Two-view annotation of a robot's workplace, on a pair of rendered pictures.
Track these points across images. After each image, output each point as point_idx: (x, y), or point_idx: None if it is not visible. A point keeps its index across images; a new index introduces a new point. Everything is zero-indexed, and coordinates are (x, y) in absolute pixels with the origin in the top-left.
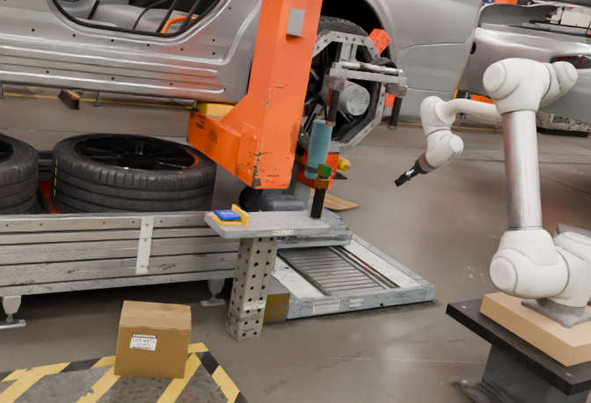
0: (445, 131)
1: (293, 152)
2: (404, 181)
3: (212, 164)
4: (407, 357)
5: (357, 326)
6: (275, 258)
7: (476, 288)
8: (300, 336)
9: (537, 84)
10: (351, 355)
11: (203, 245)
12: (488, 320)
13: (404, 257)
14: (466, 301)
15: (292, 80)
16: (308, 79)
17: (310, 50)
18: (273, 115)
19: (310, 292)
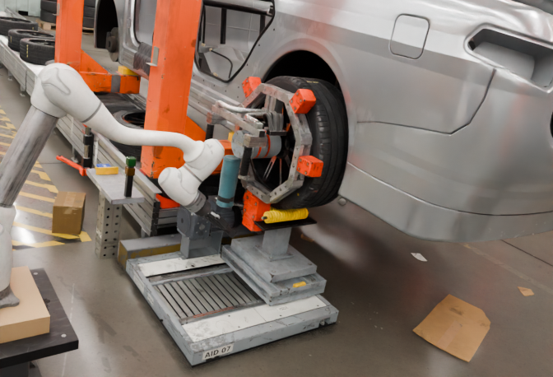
0: (182, 167)
1: (152, 151)
2: (221, 229)
3: None
4: (73, 323)
5: (125, 304)
6: (188, 251)
7: None
8: (103, 275)
9: (38, 81)
10: (76, 294)
11: None
12: None
13: (313, 372)
14: (47, 278)
15: (154, 97)
16: (160, 99)
17: (160, 77)
18: (146, 119)
19: (150, 271)
